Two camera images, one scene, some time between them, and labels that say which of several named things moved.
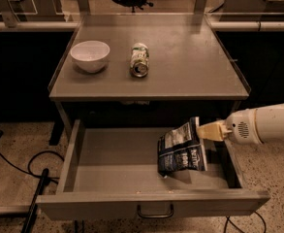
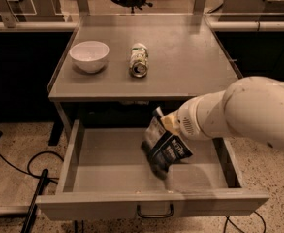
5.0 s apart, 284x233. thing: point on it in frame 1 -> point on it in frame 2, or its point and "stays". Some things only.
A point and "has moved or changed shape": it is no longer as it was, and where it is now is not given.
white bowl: x=90 y=55 stays
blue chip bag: x=181 y=149 has moved or changed shape
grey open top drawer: x=112 y=173 stays
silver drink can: x=140 y=59 stays
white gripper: x=240 y=127 -> x=189 y=120
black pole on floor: x=38 y=195 stays
